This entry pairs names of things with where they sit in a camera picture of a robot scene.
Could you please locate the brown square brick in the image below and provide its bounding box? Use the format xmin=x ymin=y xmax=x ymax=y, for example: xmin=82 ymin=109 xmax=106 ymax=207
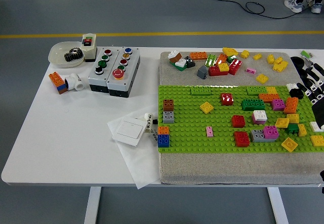
xmin=163 ymin=99 xmax=175 ymax=112

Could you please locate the four-button control box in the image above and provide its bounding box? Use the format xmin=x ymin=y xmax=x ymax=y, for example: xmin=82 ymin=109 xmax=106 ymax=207
xmin=88 ymin=47 xmax=120 ymax=93

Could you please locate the green studded baseplate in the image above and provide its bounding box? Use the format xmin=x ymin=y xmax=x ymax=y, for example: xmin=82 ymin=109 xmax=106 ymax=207
xmin=157 ymin=84 xmax=324 ymax=154

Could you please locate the light green flat plate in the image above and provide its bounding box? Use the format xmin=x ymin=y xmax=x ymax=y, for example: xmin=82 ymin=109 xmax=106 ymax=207
xmin=190 ymin=85 xmax=212 ymax=96
xmin=246 ymin=85 xmax=268 ymax=95

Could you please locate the blue square brick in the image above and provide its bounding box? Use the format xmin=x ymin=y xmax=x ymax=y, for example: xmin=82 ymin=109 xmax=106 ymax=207
xmin=157 ymin=133 xmax=170 ymax=148

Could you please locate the black brick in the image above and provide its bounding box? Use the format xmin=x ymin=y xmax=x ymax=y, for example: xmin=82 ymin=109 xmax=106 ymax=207
xmin=288 ymin=88 xmax=304 ymax=100

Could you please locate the grey slope brick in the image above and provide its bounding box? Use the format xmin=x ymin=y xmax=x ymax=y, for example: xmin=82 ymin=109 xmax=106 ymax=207
xmin=196 ymin=65 xmax=209 ymax=79

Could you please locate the red square brick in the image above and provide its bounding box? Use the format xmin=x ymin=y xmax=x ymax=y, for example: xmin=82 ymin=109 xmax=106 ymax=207
xmin=231 ymin=115 xmax=246 ymax=128
xmin=233 ymin=130 xmax=251 ymax=148
xmin=219 ymin=93 xmax=235 ymax=106

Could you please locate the white wall switch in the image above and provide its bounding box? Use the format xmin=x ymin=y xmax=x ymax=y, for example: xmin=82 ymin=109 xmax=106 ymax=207
xmin=112 ymin=117 xmax=148 ymax=148

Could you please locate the small two-button switch box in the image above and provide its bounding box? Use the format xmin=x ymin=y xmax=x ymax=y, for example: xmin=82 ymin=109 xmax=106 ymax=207
xmin=80 ymin=33 xmax=98 ymax=63

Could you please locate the white pipe tee fitting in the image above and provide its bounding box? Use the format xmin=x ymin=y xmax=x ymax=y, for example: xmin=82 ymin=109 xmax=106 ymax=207
xmin=64 ymin=73 xmax=85 ymax=92

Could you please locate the dark green long brick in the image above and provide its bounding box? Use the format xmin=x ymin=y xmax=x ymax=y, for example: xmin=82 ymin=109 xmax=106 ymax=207
xmin=240 ymin=99 xmax=265 ymax=111

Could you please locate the white table leg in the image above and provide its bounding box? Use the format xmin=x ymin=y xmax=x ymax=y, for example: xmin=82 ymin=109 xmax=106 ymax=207
xmin=83 ymin=186 xmax=102 ymax=224
xmin=267 ymin=187 xmax=289 ymax=224

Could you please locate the grey long brick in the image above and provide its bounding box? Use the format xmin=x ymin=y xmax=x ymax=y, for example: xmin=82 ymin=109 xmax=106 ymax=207
xmin=250 ymin=129 xmax=276 ymax=143

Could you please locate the orange blue brown brick stack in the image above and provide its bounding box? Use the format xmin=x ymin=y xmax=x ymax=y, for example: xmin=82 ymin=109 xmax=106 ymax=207
xmin=48 ymin=71 xmax=68 ymax=95

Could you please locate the grey-brown mat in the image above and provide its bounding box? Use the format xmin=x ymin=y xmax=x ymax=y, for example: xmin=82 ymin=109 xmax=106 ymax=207
xmin=158 ymin=51 xmax=324 ymax=185

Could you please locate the black floor cable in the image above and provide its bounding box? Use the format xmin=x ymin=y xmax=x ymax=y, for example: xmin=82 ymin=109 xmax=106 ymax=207
xmin=191 ymin=0 xmax=324 ymax=20

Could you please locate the brown and white brick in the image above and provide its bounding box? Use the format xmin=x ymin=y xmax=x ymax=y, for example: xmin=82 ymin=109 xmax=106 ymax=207
xmin=168 ymin=50 xmax=182 ymax=63

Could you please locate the black metal gear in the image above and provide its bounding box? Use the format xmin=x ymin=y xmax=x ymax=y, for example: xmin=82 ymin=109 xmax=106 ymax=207
xmin=63 ymin=47 xmax=84 ymax=63

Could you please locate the orange oblong brick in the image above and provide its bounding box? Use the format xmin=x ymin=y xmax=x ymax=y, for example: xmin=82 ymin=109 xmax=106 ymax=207
xmin=283 ymin=97 xmax=299 ymax=115

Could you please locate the red oblong brick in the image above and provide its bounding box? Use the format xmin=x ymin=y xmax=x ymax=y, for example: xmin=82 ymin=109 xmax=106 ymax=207
xmin=228 ymin=59 xmax=243 ymax=76

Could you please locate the lime green brick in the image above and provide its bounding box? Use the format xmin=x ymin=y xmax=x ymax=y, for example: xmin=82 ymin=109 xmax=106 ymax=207
xmin=204 ymin=54 xmax=217 ymax=67

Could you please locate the red long brick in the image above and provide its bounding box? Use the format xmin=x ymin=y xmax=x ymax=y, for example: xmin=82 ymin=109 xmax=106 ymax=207
xmin=208 ymin=65 xmax=229 ymax=77

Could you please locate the grey square brick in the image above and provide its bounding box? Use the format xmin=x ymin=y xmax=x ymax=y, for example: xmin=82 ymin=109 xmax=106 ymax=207
xmin=163 ymin=110 xmax=175 ymax=124

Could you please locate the control box with emergency stop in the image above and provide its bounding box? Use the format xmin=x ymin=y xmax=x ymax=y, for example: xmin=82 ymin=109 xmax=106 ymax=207
xmin=106 ymin=47 xmax=141 ymax=99

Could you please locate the dark green flat brick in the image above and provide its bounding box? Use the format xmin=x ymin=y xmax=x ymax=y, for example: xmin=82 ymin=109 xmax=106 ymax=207
xmin=170 ymin=61 xmax=189 ymax=72

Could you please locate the white labelled tube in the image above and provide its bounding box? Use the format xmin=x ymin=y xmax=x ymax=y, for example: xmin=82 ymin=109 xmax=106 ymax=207
xmin=143 ymin=112 xmax=155 ymax=134

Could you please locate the magenta square brick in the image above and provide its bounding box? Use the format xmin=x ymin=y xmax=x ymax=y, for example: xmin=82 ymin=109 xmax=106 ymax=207
xmin=262 ymin=125 xmax=279 ymax=140
xmin=270 ymin=99 xmax=286 ymax=112

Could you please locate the translucent paper sheet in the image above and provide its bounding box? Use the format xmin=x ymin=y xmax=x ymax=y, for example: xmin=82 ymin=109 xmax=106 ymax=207
xmin=106 ymin=111 xmax=163 ymax=190

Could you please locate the yellow oblong brick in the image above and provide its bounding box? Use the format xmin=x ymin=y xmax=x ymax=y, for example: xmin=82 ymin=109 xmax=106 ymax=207
xmin=222 ymin=47 xmax=239 ymax=57

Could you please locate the white plastic bowl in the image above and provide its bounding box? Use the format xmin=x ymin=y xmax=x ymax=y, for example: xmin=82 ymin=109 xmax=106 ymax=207
xmin=48 ymin=41 xmax=86 ymax=69

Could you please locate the yellow flat square brick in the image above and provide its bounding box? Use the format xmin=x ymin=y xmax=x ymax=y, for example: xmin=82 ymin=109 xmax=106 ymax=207
xmin=199 ymin=101 xmax=214 ymax=114
xmin=280 ymin=137 xmax=299 ymax=153

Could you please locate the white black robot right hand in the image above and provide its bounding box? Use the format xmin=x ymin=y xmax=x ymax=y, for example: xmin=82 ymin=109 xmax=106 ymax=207
xmin=296 ymin=62 xmax=324 ymax=131

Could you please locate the orange long brick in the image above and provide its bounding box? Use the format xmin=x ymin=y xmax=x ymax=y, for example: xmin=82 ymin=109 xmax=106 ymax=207
xmin=189 ymin=51 xmax=208 ymax=61
xmin=258 ymin=93 xmax=280 ymax=103

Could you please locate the white on pink brick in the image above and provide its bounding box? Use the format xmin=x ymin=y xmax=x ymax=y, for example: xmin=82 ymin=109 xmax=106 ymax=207
xmin=251 ymin=110 xmax=268 ymax=125

